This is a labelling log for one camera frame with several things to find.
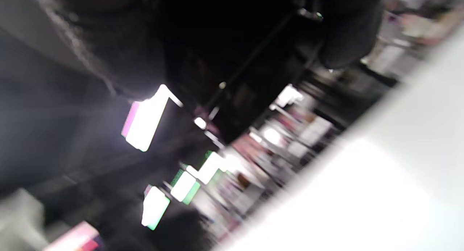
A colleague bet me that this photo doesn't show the person's right hand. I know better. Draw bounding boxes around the person's right hand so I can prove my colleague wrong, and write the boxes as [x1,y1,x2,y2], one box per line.
[47,0,384,135]

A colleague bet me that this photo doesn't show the white display screen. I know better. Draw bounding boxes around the white display screen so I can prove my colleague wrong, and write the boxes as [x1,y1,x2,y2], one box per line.
[121,84,183,152]

